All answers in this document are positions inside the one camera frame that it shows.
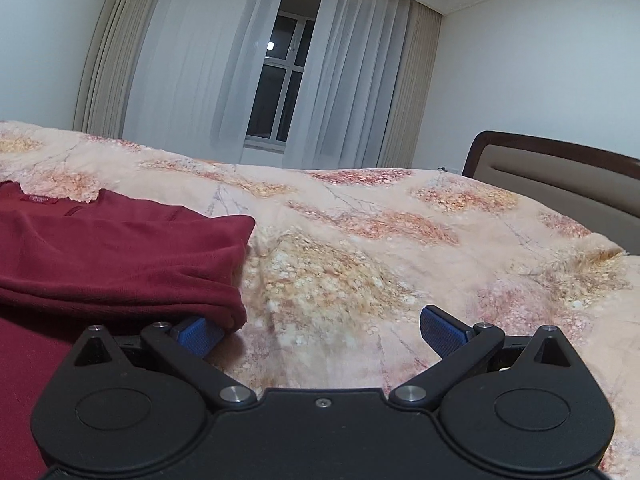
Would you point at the white wall socket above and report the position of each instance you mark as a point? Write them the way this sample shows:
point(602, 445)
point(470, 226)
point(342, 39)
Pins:
point(450, 168)

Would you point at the beige curtain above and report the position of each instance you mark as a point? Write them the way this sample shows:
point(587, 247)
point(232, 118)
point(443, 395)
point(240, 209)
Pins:
point(412, 90)
point(105, 70)

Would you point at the window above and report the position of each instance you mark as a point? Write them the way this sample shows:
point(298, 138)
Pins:
point(280, 75)

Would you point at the dark red garment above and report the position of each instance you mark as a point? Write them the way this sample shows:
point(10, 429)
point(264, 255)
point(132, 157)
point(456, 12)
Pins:
point(110, 255)

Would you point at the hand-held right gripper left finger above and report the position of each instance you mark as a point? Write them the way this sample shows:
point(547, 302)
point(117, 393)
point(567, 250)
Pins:
point(196, 336)

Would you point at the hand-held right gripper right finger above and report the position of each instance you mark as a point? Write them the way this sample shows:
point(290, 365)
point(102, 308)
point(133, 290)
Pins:
point(441, 332)

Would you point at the sheer white curtain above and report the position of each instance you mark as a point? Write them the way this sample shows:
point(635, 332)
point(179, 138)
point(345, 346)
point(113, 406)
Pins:
point(350, 80)
point(200, 55)

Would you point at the brown padded headboard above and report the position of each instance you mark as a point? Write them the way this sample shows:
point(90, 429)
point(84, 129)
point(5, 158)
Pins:
point(560, 180)

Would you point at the floral beige blanket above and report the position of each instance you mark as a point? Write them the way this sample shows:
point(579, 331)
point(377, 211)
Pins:
point(380, 260)

